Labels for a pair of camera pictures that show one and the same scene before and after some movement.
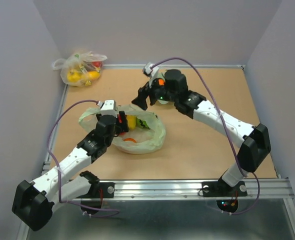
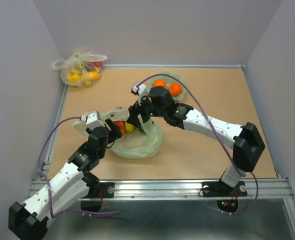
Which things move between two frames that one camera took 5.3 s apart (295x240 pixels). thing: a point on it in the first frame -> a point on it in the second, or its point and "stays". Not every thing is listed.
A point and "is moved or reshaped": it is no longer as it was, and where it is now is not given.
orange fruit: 161,82 stays
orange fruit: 129,139 is moved or reshaped
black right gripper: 143,92 -> 134,111
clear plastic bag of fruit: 82,69 stays
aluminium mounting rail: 192,189 stays
